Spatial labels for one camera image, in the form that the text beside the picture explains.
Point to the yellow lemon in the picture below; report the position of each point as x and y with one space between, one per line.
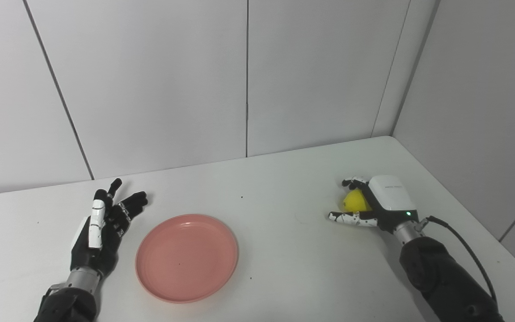
356 201

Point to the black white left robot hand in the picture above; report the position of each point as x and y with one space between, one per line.
103 250

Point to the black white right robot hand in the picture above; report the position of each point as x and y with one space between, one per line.
391 197

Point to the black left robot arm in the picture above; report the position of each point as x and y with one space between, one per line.
67 306

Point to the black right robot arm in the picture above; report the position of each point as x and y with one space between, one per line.
441 277

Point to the pink round plate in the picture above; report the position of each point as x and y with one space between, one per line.
186 259

